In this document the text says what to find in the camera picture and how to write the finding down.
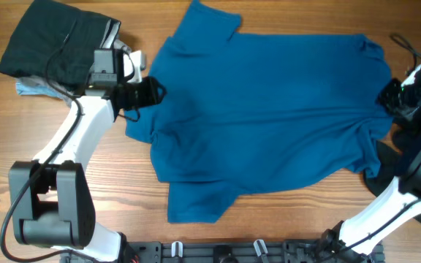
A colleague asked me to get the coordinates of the blue t-shirt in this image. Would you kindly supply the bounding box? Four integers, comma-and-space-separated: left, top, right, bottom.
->
126, 1, 392, 223

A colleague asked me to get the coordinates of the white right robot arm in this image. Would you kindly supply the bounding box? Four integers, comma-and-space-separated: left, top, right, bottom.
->
311, 64, 421, 262

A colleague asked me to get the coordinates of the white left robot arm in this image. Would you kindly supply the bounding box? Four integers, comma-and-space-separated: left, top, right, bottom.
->
0, 77, 166, 262

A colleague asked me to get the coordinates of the black garment at right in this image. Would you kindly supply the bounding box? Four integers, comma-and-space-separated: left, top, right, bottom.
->
363, 128, 421, 223

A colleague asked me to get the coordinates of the grey folded garment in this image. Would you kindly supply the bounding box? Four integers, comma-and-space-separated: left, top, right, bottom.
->
16, 20, 132, 106

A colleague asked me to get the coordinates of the black folded garment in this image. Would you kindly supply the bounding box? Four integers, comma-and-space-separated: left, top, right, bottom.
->
0, 0, 121, 91

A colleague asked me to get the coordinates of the light blue folded garment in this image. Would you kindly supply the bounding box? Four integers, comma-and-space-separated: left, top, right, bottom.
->
15, 82, 62, 99

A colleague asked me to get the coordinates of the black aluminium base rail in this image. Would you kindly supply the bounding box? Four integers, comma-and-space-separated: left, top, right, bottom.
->
59, 239, 387, 263

